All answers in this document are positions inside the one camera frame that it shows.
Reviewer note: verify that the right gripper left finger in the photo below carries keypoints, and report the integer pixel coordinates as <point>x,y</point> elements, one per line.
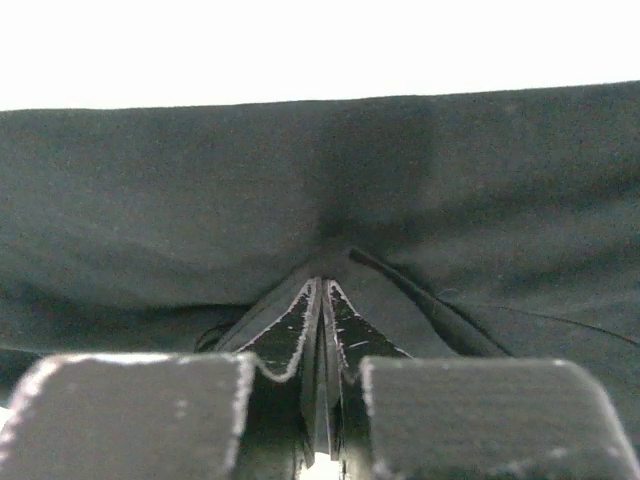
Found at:
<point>244,414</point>

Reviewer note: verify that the black polo shirt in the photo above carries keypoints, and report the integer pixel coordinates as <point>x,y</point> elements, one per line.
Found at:
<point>503,223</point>

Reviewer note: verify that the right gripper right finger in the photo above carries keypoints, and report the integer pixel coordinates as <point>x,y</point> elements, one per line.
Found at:
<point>394,416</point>

